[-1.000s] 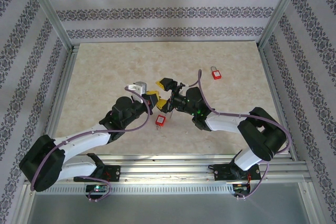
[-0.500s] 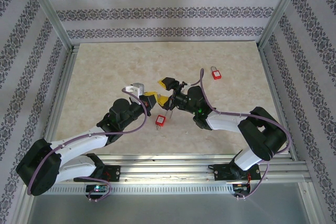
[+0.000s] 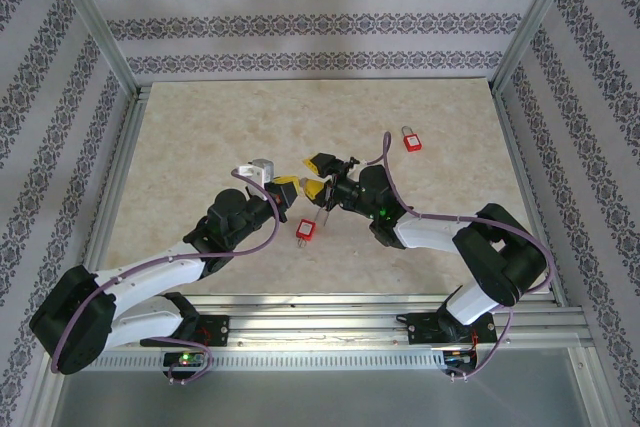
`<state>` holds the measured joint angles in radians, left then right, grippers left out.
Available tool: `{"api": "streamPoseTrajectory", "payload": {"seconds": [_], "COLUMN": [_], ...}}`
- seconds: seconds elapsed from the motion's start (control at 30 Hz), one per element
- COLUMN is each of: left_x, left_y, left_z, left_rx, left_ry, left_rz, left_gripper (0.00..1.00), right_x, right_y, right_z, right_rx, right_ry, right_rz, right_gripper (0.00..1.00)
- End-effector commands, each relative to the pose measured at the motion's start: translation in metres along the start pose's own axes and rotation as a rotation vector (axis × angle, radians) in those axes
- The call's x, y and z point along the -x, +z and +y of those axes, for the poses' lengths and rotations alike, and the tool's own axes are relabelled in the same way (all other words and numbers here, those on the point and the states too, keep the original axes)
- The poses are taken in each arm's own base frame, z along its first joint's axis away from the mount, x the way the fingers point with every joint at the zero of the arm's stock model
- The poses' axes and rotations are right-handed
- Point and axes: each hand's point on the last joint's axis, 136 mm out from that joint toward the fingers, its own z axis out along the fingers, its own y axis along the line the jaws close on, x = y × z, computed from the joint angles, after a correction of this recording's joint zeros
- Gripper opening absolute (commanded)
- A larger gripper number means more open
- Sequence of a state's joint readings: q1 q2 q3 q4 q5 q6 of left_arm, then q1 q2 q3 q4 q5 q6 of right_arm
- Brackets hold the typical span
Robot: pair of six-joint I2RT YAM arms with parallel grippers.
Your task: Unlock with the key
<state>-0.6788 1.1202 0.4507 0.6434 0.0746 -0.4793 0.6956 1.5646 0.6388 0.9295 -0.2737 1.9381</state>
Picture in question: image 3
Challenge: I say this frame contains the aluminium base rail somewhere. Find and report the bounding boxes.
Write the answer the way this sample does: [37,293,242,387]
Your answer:
[54,293,589,349]

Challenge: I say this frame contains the right controller board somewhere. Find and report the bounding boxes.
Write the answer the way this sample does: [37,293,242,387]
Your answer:
[442,346,479,373]

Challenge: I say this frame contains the aluminium frame post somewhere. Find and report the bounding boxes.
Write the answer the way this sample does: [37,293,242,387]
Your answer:
[47,0,141,98]
[491,0,594,98]

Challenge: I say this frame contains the left controller board green light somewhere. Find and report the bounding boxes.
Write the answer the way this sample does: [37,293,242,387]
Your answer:
[163,350,206,371]

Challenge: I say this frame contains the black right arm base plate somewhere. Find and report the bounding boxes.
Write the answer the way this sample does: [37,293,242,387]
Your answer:
[407,311,496,348]

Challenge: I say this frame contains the red padlock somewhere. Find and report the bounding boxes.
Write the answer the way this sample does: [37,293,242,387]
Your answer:
[400,125,424,153]
[294,206,331,242]

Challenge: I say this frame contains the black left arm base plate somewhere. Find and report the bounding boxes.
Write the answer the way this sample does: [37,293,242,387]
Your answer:
[194,314,232,348]

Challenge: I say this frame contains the slotted metal cable duct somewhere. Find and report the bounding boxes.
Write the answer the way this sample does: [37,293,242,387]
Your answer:
[94,350,447,372]

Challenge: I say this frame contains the aluminium side rail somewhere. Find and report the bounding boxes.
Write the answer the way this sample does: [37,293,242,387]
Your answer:
[492,89,564,304]
[74,89,151,298]

